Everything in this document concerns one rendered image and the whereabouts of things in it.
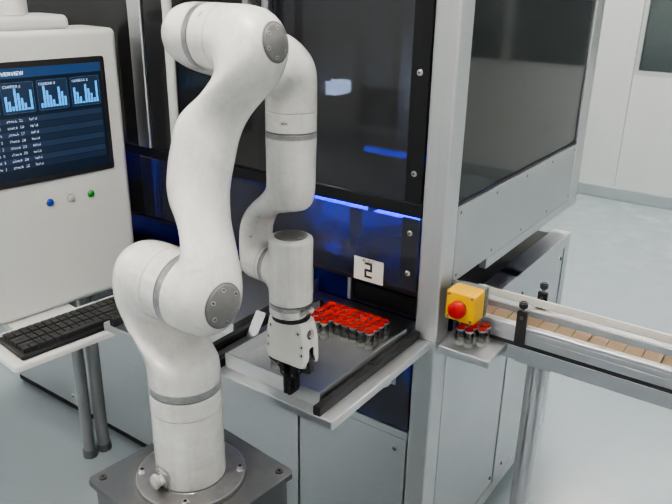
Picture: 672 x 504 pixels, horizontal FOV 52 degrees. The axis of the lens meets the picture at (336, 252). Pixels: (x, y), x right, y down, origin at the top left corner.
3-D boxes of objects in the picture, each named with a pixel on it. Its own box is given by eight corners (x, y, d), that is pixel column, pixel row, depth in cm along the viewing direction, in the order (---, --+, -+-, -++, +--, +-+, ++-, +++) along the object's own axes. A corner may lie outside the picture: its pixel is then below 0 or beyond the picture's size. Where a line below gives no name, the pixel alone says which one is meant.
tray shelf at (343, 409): (236, 269, 209) (235, 264, 209) (444, 336, 172) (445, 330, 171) (103, 329, 173) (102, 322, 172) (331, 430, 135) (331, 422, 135)
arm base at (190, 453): (181, 530, 110) (173, 433, 104) (114, 477, 122) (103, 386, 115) (268, 472, 124) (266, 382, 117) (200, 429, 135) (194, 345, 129)
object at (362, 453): (175, 304, 383) (164, 146, 351) (539, 442, 273) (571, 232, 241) (4, 382, 307) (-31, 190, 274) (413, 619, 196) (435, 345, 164)
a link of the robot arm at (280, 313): (323, 298, 134) (323, 312, 135) (287, 287, 139) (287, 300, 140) (296, 313, 127) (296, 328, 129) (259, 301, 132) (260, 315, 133)
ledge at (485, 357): (463, 330, 175) (463, 323, 175) (511, 345, 168) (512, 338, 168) (437, 352, 165) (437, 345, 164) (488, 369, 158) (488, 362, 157)
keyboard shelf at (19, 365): (118, 287, 216) (117, 280, 215) (171, 315, 198) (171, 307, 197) (-33, 338, 184) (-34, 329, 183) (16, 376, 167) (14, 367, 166)
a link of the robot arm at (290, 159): (226, 124, 125) (231, 280, 136) (293, 137, 116) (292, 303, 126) (261, 118, 131) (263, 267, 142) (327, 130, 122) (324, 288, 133)
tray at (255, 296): (248, 267, 206) (248, 256, 205) (318, 290, 192) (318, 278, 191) (159, 308, 180) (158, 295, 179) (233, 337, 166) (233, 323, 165)
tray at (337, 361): (318, 312, 179) (318, 299, 178) (405, 342, 165) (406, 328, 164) (225, 366, 153) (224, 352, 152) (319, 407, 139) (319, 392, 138)
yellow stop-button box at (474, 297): (458, 306, 165) (460, 279, 163) (486, 315, 162) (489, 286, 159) (443, 318, 160) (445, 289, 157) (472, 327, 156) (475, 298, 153)
